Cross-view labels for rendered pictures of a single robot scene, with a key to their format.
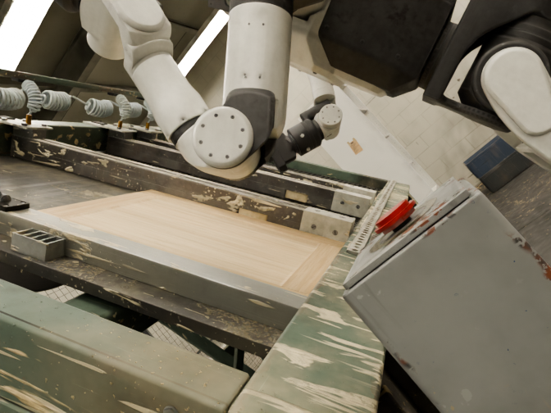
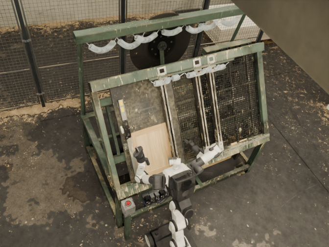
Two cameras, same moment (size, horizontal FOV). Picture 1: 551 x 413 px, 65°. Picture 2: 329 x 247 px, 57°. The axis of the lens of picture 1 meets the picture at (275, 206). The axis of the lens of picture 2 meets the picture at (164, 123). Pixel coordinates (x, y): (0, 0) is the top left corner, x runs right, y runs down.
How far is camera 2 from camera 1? 322 cm
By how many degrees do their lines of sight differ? 62
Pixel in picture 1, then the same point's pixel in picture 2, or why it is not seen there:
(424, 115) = not seen: outside the picture
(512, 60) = (172, 205)
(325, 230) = not seen: hidden behind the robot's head
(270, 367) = (123, 189)
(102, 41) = not seen: hidden behind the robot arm
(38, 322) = (112, 173)
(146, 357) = (116, 182)
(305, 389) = (122, 193)
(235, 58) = (144, 179)
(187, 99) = (139, 173)
